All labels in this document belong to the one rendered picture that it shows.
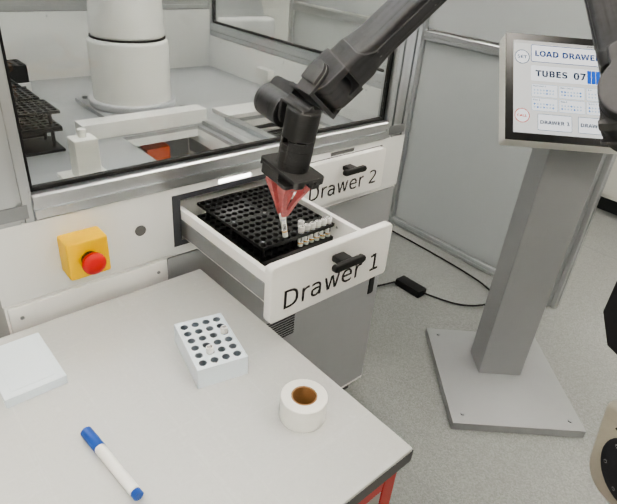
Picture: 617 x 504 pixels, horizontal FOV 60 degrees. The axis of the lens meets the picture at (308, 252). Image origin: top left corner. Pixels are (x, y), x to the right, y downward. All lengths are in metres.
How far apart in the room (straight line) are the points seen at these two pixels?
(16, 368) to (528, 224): 1.44
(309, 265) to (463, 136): 1.93
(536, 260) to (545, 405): 0.54
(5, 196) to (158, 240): 0.29
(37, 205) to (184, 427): 0.43
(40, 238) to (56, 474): 0.39
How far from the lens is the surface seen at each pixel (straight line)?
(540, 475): 1.93
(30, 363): 0.95
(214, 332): 0.92
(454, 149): 2.78
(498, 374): 2.15
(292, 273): 0.87
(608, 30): 0.77
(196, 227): 1.05
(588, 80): 1.70
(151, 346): 0.96
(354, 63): 0.86
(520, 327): 2.03
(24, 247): 1.00
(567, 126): 1.62
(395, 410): 1.94
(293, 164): 0.89
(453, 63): 2.74
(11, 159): 0.94
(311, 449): 0.80
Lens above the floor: 1.38
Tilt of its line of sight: 30 degrees down
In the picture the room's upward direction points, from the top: 5 degrees clockwise
